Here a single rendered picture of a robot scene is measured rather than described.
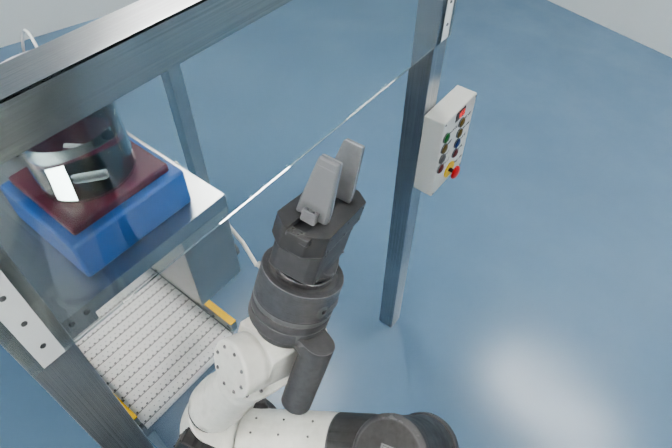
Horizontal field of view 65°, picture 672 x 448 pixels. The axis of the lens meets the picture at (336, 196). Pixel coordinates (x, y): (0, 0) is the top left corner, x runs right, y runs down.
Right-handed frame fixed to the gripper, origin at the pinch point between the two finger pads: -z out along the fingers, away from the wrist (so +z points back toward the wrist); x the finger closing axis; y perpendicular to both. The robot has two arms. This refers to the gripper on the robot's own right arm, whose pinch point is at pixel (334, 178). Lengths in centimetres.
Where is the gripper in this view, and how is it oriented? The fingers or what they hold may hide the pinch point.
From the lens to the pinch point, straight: 48.9
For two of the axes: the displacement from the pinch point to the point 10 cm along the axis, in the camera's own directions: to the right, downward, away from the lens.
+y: -8.7, -4.4, 2.4
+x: -4.1, 3.5, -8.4
